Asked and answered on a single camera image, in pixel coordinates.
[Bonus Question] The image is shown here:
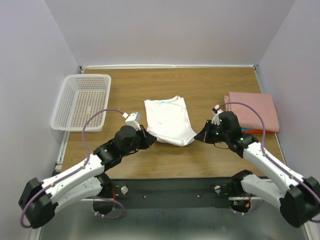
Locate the white t shirt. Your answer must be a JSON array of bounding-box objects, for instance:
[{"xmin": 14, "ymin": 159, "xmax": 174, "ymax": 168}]
[{"xmin": 144, "ymin": 95, "xmax": 196, "ymax": 147}]

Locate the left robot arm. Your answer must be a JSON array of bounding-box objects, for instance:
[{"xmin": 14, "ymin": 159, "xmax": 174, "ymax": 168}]
[{"xmin": 18, "ymin": 125, "xmax": 157, "ymax": 229}]

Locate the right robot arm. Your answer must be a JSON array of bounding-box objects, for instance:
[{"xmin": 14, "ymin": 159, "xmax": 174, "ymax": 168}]
[{"xmin": 194, "ymin": 111, "xmax": 320, "ymax": 228}]

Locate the red folded t shirt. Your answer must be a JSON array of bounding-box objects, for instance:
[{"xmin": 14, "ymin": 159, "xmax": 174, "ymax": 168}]
[{"xmin": 242, "ymin": 129, "xmax": 278, "ymax": 134}]

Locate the pink folded t shirt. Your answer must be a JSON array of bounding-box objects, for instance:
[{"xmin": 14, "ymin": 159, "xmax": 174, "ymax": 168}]
[{"xmin": 224, "ymin": 91, "xmax": 280, "ymax": 133}]

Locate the white plastic basket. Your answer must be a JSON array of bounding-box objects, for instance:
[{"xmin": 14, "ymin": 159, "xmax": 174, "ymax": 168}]
[{"xmin": 50, "ymin": 74, "xmax": 112, "ymax": 132}]

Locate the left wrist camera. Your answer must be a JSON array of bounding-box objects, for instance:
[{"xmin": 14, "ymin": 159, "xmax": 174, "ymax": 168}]
[{"xmin": 122, "ymin": 111, "xmax": 141, "ymax": 131}]

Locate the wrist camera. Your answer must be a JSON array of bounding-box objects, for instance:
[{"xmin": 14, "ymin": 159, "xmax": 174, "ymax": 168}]
[
  {"xmin": 211, "ymin": 104, "xmax": 224, "ymax": 126},
  {"xmin": 122, "ymin": 111, "xmax": 141, "ymax": 131}
]

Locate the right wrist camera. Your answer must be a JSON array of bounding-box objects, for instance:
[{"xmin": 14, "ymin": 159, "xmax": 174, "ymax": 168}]
[{"xmin": 211, "ymin": 104, "xmax": 224, "ymax": 126}]

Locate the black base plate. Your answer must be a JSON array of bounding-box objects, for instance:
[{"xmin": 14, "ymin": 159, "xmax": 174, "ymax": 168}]
[{"xmin": 98, "ymin": 177, "xmax": 248, "ymax": 209}]

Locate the aluminium frame rail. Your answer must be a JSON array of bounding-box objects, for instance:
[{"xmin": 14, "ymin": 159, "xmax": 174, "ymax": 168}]
[{"xmin": 30, "ymin": 197, "xmax": 320, "ymax": 240}]

